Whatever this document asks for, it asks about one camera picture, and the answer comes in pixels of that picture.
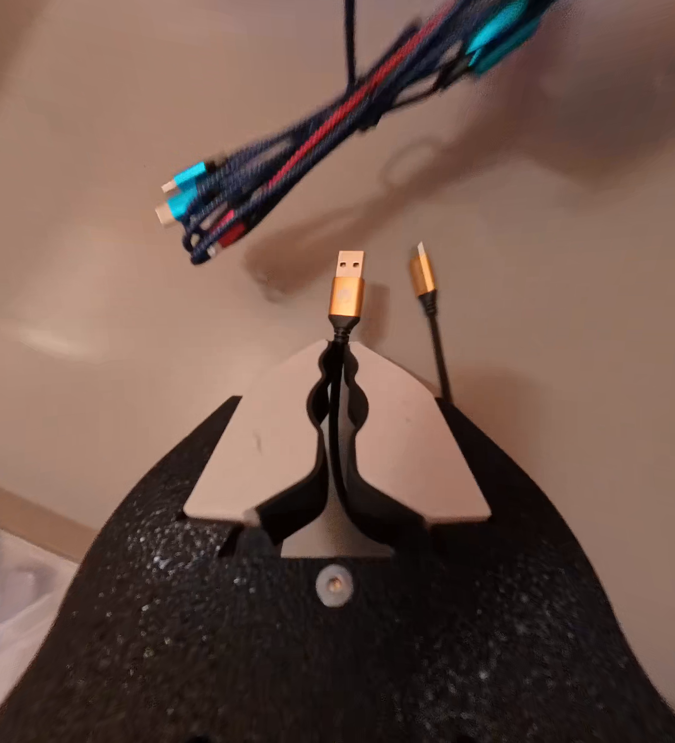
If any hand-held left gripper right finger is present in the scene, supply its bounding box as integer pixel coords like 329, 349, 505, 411
340, 341, 494, 546

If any blue red braided cable bundle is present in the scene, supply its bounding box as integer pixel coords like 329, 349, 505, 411
154, 0, 554, 269

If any black cable with gold plugs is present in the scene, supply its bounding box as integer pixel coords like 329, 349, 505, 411
314, 240, 456, 523

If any clear acrylic sign stand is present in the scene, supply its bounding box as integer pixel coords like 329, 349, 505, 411
0, 510, 80, 703

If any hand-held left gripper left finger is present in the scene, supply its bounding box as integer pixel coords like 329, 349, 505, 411
183, 339, 332, 546

